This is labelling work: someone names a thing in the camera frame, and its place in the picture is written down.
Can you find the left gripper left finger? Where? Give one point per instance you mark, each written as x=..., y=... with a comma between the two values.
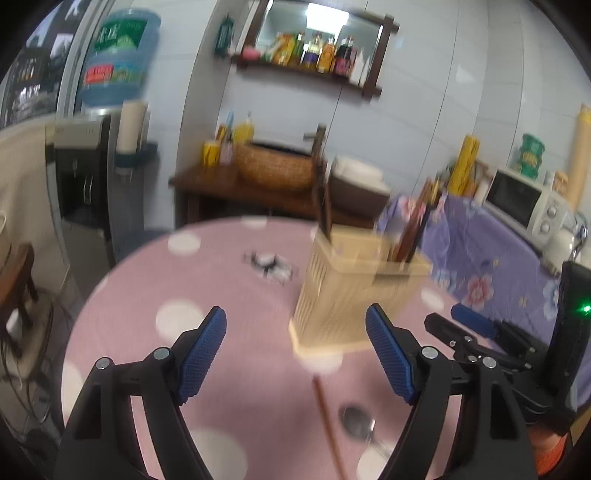
x=170, y=377

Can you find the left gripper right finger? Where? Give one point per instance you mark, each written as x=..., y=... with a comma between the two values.
x=425, y=379

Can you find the steel spoon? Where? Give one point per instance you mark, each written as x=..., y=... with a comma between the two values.
x=359, y=425

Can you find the reddish brown chopstick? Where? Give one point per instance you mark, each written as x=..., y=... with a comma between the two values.
x=323, y=407

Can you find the brown wooden chopstick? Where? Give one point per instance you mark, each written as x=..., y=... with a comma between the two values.
x=409, y=241

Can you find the thin brown chopstick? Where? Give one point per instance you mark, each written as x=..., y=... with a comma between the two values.
x=323, y=199

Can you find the right hand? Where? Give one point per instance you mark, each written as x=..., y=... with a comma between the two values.
x=550, y=449

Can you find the pink polka dot tablecloth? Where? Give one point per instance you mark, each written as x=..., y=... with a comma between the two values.
x=256, y=416

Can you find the cream plastic utensil holder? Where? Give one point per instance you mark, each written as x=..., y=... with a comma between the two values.
x=347, y=272

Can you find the purple floral cloth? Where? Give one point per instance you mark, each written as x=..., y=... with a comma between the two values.
x=488, y=268

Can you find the white kettle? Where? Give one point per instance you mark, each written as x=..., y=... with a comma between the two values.
x=564, y=246

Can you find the white microwave oven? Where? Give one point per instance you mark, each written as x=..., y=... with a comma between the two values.
x=533, y=211

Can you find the water dispenser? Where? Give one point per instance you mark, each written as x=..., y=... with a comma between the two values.
x=100, y=205

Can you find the dark wooden counter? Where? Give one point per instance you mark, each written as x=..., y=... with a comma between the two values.
x=203, y=194

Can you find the wooden side stool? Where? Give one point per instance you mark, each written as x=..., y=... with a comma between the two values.
x=16, y=283

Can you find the white brown rice cooker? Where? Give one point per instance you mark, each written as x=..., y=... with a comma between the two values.
x=358, y=188

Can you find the yellow package roll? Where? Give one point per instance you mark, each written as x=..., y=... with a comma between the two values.
x=464, y=165

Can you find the yellow cup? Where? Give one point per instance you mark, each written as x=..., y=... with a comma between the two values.
x=210, y=153

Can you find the woven brown basin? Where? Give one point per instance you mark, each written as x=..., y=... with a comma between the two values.
x=275, y=167

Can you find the green canister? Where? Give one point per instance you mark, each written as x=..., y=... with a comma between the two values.
x=527, y=158

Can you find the bronze faucet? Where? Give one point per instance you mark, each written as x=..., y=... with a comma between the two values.
x=317, y=139

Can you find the yellow soap bottle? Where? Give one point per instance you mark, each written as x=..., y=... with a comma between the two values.
x=244, y=132

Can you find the blue water bottle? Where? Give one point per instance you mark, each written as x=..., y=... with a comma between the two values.
x=119, y=58

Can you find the wooden wall shelf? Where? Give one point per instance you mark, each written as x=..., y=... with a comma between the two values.
x=327, y=40

